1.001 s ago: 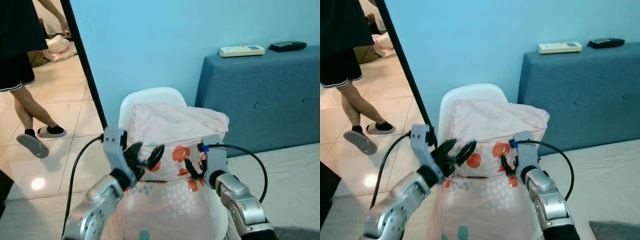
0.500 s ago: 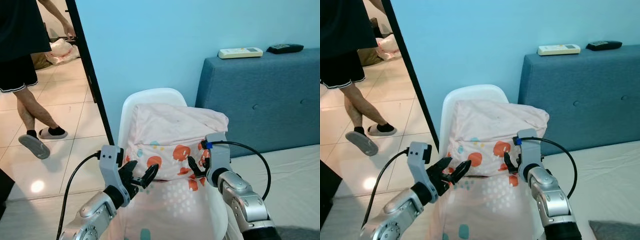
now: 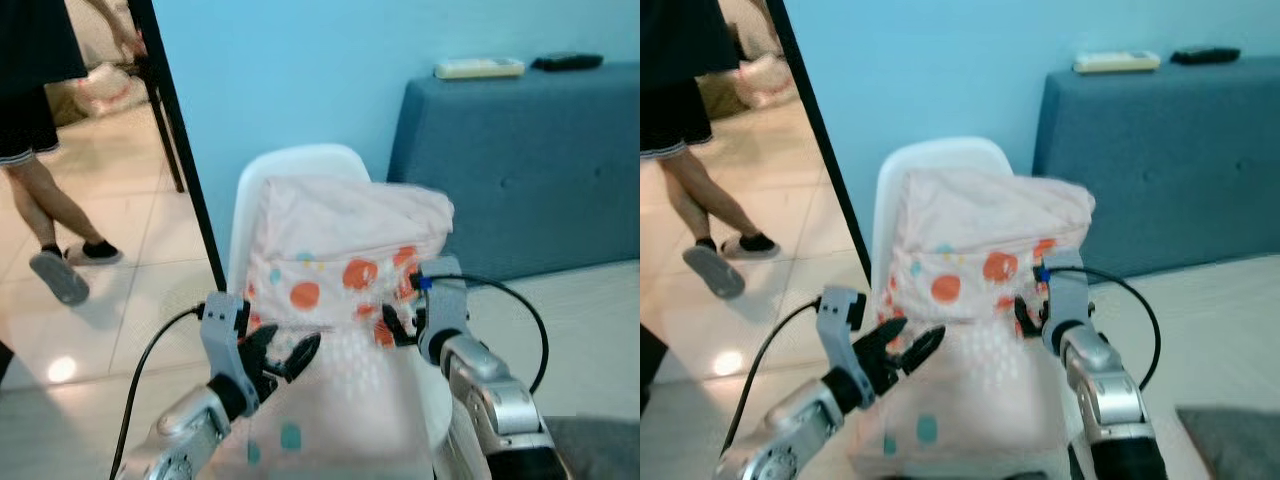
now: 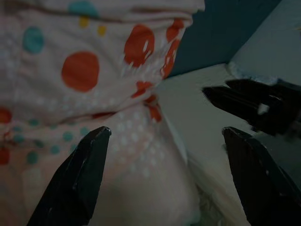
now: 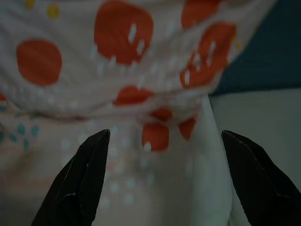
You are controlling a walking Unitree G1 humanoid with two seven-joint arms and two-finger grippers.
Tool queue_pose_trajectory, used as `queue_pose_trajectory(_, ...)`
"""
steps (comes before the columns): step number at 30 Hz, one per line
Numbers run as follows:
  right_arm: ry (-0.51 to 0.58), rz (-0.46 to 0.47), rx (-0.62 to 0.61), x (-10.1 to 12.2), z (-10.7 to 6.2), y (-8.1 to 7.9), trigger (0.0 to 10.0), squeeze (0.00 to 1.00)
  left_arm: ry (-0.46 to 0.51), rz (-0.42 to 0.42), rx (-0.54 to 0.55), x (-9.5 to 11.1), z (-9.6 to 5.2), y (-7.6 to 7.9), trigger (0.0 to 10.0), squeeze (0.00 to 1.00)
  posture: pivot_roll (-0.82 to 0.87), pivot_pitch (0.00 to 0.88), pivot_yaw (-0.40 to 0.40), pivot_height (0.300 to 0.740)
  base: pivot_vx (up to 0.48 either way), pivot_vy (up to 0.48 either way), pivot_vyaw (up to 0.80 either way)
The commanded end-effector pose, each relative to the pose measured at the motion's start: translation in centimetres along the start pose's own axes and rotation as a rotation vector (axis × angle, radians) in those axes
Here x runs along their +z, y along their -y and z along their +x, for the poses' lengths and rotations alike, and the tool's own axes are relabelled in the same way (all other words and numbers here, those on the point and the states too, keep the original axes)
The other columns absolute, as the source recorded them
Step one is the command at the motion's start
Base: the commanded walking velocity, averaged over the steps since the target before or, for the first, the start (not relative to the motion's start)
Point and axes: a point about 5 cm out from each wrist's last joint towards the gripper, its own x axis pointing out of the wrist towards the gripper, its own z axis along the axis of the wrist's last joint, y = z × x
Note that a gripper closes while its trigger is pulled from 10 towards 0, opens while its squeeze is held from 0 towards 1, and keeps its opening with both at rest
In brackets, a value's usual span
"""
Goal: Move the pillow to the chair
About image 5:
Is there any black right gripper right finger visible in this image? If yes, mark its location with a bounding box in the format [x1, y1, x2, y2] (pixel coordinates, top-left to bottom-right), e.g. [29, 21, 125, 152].
[221, 130, 301, 226]

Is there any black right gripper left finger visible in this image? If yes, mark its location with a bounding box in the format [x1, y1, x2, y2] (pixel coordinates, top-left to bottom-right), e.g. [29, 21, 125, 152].
[30, 129, 111, 226]

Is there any pink pillow with red dots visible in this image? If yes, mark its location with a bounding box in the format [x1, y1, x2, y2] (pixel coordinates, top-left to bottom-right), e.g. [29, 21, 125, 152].
[0, 0, 278, 226]

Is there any mattress with beige sheet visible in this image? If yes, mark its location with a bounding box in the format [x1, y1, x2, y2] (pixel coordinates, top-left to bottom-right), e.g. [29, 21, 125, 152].
[208, 89, 301, 189]

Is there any blue-grey upholstered headboard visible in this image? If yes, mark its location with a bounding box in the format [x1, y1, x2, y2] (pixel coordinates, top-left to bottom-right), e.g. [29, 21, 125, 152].
[209, 0, 301, 96]

